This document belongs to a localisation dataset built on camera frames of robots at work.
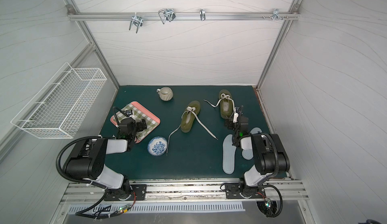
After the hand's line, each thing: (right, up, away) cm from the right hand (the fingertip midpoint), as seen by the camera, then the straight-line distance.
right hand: (235, 115), depth 95 cm
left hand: (-63, -2, -1) cm, 63 cm away
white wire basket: (-89, +6, -26) cm, 93 cm away
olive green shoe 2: (-3, +7, +12) cm, 15 cm away
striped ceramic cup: (-48, +15, +15) cm, 52 cm away
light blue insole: (-6, -22, -10) cm, 25 cm away
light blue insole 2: (+5, -22, -9) cm, 24 cm away
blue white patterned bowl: (-48, -17, -7) cm, 52 cm away
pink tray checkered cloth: (-66, +1, +9) cm, 66 cm away
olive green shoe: (-30, -1, +3) cm, 30 cm away
